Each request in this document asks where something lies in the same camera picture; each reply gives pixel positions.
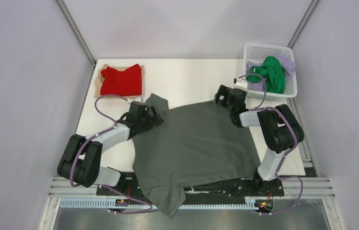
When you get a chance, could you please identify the aluminium frame rails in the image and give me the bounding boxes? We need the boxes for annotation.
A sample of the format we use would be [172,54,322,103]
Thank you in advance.
[39,98,337,230]

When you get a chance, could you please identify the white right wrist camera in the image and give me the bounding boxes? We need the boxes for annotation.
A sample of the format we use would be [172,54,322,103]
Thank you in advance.
[233,78,248,90]

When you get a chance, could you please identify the right aluminium corner post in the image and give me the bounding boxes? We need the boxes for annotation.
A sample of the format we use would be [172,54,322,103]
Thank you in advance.
[287,0,320,49]

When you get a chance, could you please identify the lilac t shirt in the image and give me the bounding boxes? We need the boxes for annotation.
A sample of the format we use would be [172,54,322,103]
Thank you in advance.
[246,55,296,92]

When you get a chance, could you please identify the white plastic laundry basket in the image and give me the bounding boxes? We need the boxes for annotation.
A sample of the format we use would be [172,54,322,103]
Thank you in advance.
[243,44,298,101]

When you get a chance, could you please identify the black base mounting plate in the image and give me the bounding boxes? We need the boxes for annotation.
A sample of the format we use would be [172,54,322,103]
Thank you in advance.
[96,171,285,206]

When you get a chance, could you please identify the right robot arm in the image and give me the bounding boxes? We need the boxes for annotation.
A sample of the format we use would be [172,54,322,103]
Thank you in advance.
[214,85,304,196]

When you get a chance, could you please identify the white slotted cable duct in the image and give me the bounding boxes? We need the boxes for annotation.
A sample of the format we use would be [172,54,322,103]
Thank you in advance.
[59,198,259,211]

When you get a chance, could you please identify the grey t shirt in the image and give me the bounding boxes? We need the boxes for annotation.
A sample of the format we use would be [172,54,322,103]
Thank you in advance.
[133,94,261,218]

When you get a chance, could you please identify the red folded t shirt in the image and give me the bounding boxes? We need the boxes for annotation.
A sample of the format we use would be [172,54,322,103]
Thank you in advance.
[100,64,143,97]

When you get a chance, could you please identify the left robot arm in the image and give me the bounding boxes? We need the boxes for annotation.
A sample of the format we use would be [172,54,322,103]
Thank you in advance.
[57,102,164,195]

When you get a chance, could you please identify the left aluminium corner post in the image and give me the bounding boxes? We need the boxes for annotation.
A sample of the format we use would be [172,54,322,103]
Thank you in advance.
[55,0,97,67]

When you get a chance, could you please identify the green t shirt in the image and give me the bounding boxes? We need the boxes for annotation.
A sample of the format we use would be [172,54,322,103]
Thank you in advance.
[246,56,286,94]

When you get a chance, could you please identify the aluminium corner post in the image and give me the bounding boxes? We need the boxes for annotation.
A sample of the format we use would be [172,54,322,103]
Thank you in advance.
[55,0,97,67]
[287,0,320,49]

